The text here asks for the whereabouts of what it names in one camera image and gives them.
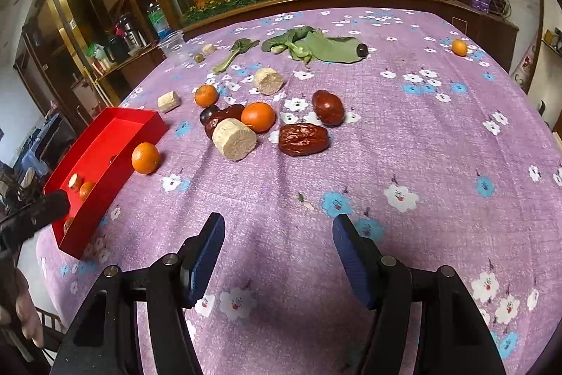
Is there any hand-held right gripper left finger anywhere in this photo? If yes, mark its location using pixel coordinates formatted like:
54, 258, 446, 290
49, 212, 227, 375

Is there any clear plastic cup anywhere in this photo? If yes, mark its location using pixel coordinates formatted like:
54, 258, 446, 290
157, 30, 187, 66

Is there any wooden sideboard cabinet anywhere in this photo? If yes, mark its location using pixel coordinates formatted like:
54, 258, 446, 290
94, 40, 170, 108

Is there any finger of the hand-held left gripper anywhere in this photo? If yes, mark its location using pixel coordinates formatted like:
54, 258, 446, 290
15, 189, 72, 243

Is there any green packet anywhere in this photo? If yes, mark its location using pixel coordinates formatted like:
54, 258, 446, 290
88, 43, 112, 71

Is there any large green leaf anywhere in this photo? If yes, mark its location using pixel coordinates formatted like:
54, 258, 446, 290
287, 31, 361, 64

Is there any steel thermos jug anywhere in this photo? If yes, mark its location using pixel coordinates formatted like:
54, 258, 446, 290
118, 15, 146, 49

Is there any plastic water bottle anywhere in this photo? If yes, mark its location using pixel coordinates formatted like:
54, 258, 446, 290
147, 1, 170, 39

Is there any person's left hand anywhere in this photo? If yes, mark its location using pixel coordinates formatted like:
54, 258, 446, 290
14, 269, 45, 349

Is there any wooden gold-trimmed room divider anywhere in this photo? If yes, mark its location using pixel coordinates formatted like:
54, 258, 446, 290
13, 0, 132, 121

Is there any plump red date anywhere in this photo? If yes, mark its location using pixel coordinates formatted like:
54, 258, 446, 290
312, 89, 345, 127

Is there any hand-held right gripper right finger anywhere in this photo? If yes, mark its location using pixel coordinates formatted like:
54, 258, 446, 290
332, 214, 514, 375

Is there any black kettle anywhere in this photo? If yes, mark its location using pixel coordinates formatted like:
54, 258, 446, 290
107, 34, 128, 60

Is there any red cardboard box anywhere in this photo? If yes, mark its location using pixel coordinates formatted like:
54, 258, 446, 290
43, 107, 170, 260

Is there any wrinkled red date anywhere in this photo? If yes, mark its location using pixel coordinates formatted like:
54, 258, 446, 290
204, 103, 246, 141
278, 123, 330, 157

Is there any small bok choy stalk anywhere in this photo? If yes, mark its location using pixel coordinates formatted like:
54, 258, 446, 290
213, 39, 249, 74

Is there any purple floral tablecloth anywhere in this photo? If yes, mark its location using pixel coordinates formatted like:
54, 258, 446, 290
35, 8, 562, 375

